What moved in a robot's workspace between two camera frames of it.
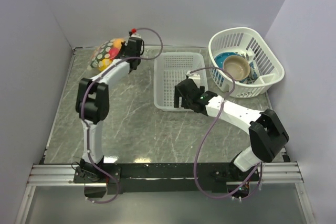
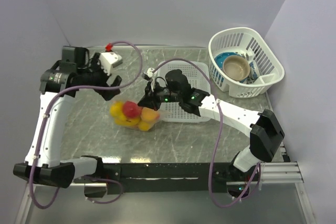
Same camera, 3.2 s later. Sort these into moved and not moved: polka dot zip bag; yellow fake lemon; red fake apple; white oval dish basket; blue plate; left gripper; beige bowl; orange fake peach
Moved: orange fake peach; red fake apple; left gripper; polka dot zip bag; yellow fake lemon
Not moved: white oval dish basket; blue plate; beige bowl
